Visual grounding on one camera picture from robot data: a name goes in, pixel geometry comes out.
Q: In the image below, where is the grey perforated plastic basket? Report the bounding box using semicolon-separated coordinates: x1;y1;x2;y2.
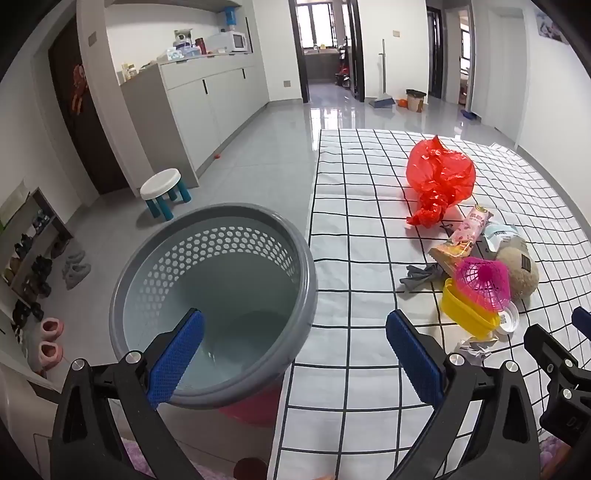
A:
109;203;318;409

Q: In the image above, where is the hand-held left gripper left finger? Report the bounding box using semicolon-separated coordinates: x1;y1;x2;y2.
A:
48;308;206;480

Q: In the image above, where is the grey cloth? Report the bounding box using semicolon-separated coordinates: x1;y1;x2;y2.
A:
399;264;451;294

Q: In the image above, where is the red door decoration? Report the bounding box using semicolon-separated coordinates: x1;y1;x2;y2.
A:
70;64;88;114

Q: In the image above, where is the group of dark shoes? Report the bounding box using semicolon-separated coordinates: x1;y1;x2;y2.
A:
2;208;70;333

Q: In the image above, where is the pink plastic shuttlecock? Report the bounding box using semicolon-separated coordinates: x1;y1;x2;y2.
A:
452;257;512;313

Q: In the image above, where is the wall poster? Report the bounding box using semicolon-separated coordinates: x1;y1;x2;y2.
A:
534;9;571;45

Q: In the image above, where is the white microwave oven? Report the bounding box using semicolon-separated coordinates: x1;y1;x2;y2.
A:
205;31;250;55

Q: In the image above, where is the silver wrapper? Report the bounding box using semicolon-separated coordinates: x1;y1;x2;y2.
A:
454;336;499;367

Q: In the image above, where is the beige plush toy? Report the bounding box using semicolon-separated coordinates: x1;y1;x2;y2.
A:
496;240;540;301

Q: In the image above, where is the grey sideboard cabinet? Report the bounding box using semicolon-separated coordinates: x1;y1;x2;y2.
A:
120;53;271;190

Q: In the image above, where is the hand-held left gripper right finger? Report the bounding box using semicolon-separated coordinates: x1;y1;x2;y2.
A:
385;309;541;480

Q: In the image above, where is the dark brown door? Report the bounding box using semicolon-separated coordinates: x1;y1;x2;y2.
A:
48;16;130;195

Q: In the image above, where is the white stool with teal legs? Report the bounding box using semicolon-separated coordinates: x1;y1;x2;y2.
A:
140;168;192;220

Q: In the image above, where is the white blue wrapper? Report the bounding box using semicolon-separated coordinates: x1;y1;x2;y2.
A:
482;223;527;252

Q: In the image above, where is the wooden shoe rack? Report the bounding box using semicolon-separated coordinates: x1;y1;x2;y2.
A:
0;187;75;324

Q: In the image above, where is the pink snack packet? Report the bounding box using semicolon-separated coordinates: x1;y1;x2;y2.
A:
428;204;495;278

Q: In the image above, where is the purple fuzzy rug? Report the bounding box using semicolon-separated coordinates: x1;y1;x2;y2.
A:
113;438;204;480

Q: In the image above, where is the red plastic bag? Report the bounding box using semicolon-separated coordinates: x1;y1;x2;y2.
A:
405;135;476;227

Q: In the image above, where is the red plastic stool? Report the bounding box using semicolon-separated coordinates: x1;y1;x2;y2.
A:
217;383;283;426

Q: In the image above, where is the white black checked bedsheet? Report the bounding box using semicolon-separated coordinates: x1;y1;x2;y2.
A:
272;128;591;480

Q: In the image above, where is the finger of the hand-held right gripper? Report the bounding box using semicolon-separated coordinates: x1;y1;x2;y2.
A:
571;306;591;340
523;323;591;398

